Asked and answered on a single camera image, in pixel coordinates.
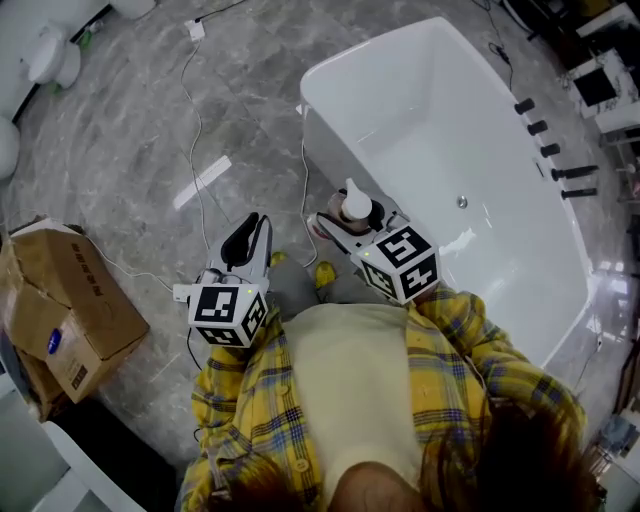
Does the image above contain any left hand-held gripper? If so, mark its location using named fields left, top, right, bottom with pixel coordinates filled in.
left=172, top=212, right=274, bottom=349

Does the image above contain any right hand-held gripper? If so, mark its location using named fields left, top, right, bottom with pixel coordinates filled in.
left=306, top=197, right=442, bottom=307

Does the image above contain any brown bottle with white pump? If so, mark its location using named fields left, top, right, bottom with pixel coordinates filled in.
left=327, top=177, right=375, bottom=237

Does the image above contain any white bathtub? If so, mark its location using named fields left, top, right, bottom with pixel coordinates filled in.
left=298, top=16, right=594, bottom=370

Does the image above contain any person's left forearm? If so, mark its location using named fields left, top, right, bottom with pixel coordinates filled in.
left=191, top=299, right=286, bottom=451

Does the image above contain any person's right forearm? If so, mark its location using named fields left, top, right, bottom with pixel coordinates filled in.
left=413, top=282, right=587, bottom=431

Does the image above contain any person's left leg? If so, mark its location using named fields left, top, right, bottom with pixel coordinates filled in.
left=267, top=259, right=321, bottom=324

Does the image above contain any person's leg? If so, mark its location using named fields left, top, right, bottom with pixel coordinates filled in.
left=267, top=259, right=321, bottom=324
left=317, top=272, right=401, bottom=307

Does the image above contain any person's right yellow shoe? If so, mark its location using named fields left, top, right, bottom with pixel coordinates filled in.
left=314, top=260, right=338, bottom=290

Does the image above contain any person's right leg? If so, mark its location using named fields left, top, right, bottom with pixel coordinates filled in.
left=317, top=272, right=401, bottom=307

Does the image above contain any person's torso in plaid shirt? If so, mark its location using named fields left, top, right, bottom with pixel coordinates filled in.
left=179, top=298, right=589, bottom=512

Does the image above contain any brown cardboard box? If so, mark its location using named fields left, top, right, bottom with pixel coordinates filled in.
left=0, top=216, right=151, bottom=422

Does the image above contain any white ceramic fixture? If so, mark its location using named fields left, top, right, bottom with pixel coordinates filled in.
left=0, top=115, right=22, bottom=182

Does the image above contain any white toilet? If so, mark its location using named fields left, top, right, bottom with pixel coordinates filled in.
left=19, top=23, right=82, bottom=90

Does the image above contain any white marble cabinet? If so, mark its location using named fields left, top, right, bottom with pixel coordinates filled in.
left=568, top=0, right=640, bottom=135

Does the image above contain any long white cable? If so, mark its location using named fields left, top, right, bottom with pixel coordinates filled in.
left=89, top=37, right=236, bottom=294

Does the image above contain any thin black cable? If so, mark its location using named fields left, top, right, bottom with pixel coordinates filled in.
left=472, top=0, right=516, bottom=94

